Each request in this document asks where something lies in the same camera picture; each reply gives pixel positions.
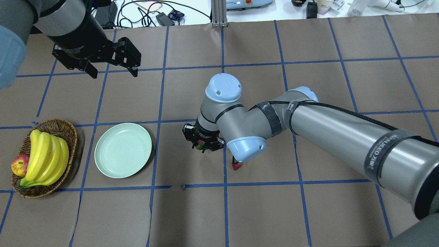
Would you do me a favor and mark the red apple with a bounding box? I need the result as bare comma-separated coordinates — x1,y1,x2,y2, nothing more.
11,153,30,178

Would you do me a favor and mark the white paper cup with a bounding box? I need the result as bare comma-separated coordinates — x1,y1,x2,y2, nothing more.
317,0,334,15

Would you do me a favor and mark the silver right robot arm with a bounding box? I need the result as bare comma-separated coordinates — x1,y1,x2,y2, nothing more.
182,73,439,247

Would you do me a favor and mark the yellow banana bunch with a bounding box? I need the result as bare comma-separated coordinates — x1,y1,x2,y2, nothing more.
20,129,70,189

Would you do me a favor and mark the red strawberry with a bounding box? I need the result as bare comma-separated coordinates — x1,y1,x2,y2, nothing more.
232,161,242,171
195,143,205,152

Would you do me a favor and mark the wicker basket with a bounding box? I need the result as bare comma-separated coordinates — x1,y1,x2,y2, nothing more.
11,118,78,199

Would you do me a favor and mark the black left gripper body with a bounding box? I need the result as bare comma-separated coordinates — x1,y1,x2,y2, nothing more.
52,37,142,69

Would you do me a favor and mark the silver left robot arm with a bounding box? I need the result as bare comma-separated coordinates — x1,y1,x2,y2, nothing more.
0,0,141,89

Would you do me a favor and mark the light green plate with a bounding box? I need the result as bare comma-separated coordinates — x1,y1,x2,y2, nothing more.
94,122,152,179

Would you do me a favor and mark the aluminium frame post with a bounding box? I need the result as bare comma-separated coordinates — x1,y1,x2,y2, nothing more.
210,0,228,28

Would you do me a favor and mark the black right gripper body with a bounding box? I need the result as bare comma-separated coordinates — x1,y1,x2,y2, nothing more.
182,122,225,152

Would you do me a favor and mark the black power adapter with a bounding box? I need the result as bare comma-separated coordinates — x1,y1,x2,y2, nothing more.
156,13,175,26

